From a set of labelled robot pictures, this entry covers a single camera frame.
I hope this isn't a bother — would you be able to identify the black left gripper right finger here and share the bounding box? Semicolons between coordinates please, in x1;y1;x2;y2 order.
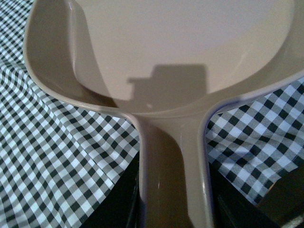
209;164;279;228

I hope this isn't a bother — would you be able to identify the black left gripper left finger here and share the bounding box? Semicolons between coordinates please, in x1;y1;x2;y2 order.
82;158;139;228

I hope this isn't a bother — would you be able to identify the beige plastic dustpan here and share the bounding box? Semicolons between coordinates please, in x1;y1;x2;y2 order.
23;0;304;228

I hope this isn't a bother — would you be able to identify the black white checkered tablecloth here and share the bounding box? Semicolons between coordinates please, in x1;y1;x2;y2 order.
0;0;304;228

